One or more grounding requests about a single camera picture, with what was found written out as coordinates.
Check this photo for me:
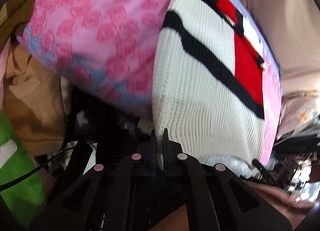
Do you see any pink floral bed sheet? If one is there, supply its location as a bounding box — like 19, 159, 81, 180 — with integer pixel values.
18, 0, 281, 165

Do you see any green cloth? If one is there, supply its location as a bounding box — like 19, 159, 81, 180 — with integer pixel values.
1, 113, 46, 229

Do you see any pale floral hanging cloth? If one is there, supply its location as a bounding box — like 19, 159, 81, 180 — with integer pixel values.
276, 91, 319, 139

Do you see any beige fabric backdrop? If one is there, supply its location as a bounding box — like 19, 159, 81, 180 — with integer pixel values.
240, 0, 319, 94

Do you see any black cable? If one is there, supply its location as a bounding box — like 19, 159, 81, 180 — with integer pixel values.
0, 143, 98, 193

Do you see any red white black knit sweater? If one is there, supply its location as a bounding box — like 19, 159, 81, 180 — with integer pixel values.
152, 0, 265, 163

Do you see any tan brown fabric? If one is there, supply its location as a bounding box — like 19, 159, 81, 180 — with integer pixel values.
3, 44, 65, 156

